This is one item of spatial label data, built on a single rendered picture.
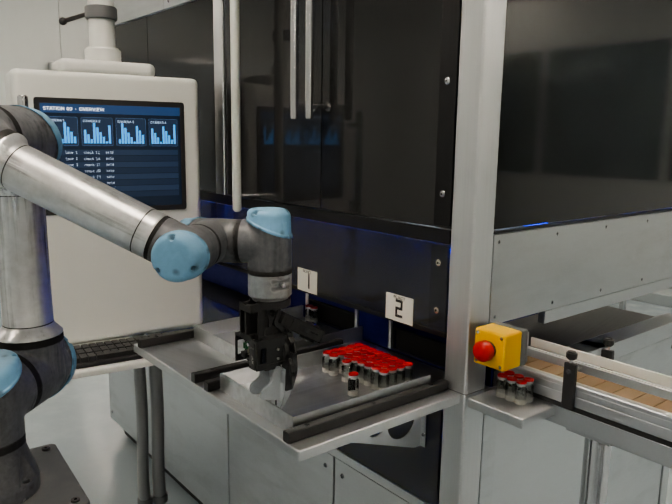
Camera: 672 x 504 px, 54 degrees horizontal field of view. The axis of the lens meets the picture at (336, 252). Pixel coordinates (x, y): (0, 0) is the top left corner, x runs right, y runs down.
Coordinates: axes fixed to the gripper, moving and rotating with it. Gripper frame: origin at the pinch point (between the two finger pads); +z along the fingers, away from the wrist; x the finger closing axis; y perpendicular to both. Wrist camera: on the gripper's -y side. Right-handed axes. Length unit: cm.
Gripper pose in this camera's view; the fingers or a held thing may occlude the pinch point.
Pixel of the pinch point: (280, 403)
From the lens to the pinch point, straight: 121.1
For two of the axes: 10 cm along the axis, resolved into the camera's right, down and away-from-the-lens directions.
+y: -7.8, 1.1, -6.2
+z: -0.1, 9.8, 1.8
